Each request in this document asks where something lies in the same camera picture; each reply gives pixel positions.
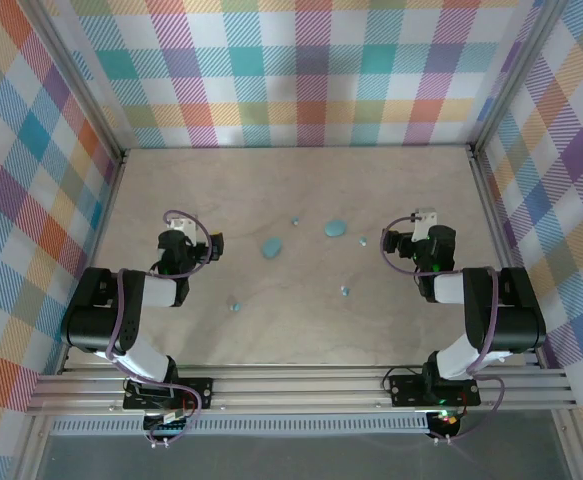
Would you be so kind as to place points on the teal earbud charging case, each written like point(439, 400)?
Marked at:
point(272, 247)
point(335, 228)

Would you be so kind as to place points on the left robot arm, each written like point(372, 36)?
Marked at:
point(91, 310)

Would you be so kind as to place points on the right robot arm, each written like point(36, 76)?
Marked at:
point(516, 320)

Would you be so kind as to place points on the controller circuit board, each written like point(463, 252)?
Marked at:
point(166, 427)
point(446, 421)

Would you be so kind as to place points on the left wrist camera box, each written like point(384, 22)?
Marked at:
point(181, 225)

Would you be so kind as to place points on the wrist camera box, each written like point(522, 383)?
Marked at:
point(181, 225)
point(425, 220)

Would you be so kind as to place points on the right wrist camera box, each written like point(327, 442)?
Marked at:
point(425, 220)

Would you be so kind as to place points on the aluminium side rail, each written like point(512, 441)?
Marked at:
point(495, 225)
point(102, 225)

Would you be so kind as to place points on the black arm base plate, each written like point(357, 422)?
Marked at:
point(406, 390)
point(202, 392)

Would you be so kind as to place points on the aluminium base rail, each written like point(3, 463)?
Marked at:
point(296, 390)

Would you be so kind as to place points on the aluminium frame post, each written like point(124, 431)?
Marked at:
point(515, 75)
point(78, 80)

